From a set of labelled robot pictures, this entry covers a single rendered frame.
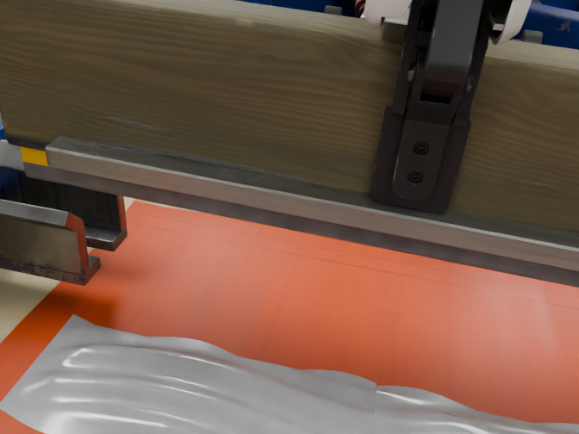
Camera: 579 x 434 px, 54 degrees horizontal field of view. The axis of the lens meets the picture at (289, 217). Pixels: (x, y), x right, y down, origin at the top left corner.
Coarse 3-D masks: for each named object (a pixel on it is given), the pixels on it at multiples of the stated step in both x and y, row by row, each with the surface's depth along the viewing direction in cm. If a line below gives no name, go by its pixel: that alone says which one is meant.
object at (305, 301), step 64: (128, 256) 39; (192, 256) 39; (256, 256) 40; (320, 256) 40; (384, 256) 41; (64, 320) 33; (128, 320) 34; (192, 320) 34; (256, 320) 34; (320, 320) 35; (0, 384) 29
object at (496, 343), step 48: (432, 288) 38; (480, 288) 39; (528, 288) 39; (576, 288) 39; (384, 336) 34; (432, 336) 34; (480, 336) 35; (528, 336) 35; (576, 336) 35; (384, 384) 31; (432, 384) 31; (480, 384) 31; (528, 384) 32; (576, 384) 32
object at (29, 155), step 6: (24, 150) 28; (30, 150) 28; (36, 150) 28; (24, 156) 29; (30, 156) 29; (36, 156) 28; (42, 156) 28; (30, 162) 29; (36, 162) 29; (42, 162) 29
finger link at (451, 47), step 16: (448, 0) 16; (464, 0) 16; (480, 0) 16; (448, 16) 16; (464, 16) 16; (432, 32) 16; (448, 32) 16; (464, 32) 16; (432, 48) 16; (448, 48) 16; (464, 48) 16; (432, 64) 16; (448, 64) 16; (464, 64) 16; (432, 80) 16; (448, 80) 16; (464, 80) 16; (448, 96) 18
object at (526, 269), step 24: (24, 168) 29; (48, 168) 29; (120, 192) 28; (144, 192) 28; (168, 192) 28; (240, 216) 28; (264, 216) 27; (288, 216) 27; (360, 240) 27; (384, 240) 26; (408, 240) 26; (480, 264) 26; (504, 264) 26; (528, 264) 25
